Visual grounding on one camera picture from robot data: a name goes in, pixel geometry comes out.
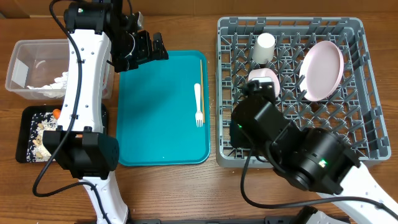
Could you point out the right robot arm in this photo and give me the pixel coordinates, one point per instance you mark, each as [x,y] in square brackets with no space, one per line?
[309,159]

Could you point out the teal serving tray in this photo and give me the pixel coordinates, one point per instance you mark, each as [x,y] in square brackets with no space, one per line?
[156,112]

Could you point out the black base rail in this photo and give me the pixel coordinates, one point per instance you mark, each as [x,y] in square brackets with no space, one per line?
[265,220]

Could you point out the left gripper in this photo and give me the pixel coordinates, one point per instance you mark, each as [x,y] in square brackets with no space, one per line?
[147,52]

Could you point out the white paper cup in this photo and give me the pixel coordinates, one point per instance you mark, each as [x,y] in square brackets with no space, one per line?
[263,50]

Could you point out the grey dishwasher rack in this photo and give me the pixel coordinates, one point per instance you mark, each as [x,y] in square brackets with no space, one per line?
[353,110]

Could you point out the clear plastic bin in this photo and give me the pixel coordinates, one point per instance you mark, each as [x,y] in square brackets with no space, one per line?
[36,63]

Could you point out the white plastic fork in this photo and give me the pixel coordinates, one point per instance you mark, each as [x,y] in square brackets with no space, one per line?
[198,114]

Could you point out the black tray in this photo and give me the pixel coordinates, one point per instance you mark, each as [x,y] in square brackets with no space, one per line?
[22,143]

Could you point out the peanuts and rice leftovers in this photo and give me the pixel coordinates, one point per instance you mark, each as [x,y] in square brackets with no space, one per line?
[40,140]

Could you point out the orange carrot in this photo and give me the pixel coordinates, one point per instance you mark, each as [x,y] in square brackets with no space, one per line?
[56,113]

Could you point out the large white plate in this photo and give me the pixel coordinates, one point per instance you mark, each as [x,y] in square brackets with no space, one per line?
[321,70]

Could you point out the white napkin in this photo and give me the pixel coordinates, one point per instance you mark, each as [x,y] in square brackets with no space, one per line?
[55,90]

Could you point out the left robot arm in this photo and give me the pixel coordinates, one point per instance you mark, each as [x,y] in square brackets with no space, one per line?
[99,35]

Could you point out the wooden chopstick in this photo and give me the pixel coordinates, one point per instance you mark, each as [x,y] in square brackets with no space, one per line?
[202,92]

